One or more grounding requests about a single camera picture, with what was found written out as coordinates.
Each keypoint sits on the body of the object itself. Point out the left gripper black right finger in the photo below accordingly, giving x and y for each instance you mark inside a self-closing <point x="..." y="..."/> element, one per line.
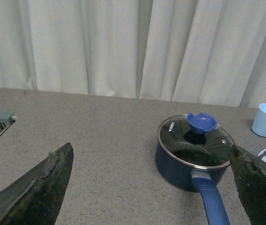
<point x="250" y="179"/>

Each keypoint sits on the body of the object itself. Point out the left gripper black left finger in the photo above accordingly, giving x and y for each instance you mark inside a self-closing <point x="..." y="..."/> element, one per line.
<point x="37" y="196"/>

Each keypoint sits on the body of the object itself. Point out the glass pot lid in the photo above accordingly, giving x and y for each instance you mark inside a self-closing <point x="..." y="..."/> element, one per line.
<point x="208" y="151"/>

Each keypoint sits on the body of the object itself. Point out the dark blue saucepan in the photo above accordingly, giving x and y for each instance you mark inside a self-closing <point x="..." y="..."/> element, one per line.
<point x="203" y="181"/>

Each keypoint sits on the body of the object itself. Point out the white curtain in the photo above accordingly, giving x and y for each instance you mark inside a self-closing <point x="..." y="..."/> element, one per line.
<point x="193" y="51"/>

